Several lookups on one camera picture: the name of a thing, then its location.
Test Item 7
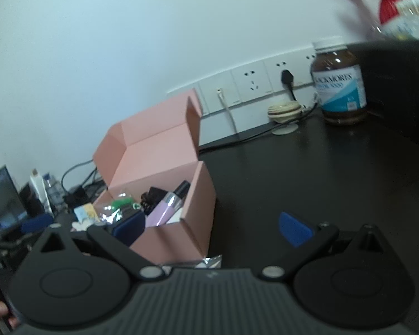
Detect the black hair claw clip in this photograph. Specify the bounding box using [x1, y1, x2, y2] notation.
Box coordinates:
[140, 187, 168, 216]

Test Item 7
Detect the colourful card package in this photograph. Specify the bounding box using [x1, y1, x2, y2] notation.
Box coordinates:
[72, 196, 135, 231]

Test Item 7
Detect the lilac cosmetic tube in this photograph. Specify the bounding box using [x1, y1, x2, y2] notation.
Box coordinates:
[146, 181, 191, 228]

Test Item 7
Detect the clear plastic bag kit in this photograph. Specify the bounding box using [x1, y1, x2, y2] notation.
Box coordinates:
[160, 255, 224, 275]

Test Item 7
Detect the laptop screen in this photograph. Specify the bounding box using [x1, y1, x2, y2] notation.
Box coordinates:
[0, 166, 28, 232]

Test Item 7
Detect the clear small bottle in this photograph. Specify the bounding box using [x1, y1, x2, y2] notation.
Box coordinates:
[44, 173, 66, 212]

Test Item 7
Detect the pink cardboard box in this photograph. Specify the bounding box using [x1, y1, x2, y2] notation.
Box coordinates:
[93, 90, 216, 265]

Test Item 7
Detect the brown supplement bottle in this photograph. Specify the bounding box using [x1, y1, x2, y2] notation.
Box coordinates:
[311, 36, 367, 124]

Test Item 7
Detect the black plug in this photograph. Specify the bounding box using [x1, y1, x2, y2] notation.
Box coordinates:
[281, 70, 297, 101]

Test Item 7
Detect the cotton swab box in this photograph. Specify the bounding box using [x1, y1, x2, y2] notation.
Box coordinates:
[378, 0, 419, 41]

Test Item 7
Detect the black tangled cable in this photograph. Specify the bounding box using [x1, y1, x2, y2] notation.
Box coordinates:
[60, 158, 107, 210]

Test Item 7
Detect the coiled beige cable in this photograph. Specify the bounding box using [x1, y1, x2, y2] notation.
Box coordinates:
[266, 100, 303, 136]

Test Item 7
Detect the white charger cable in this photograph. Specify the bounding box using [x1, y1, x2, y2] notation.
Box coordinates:
[215, 88, 239, 135]

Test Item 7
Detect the white wall socket strip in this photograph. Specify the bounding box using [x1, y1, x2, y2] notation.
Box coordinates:
[166, 45, 316, 116]

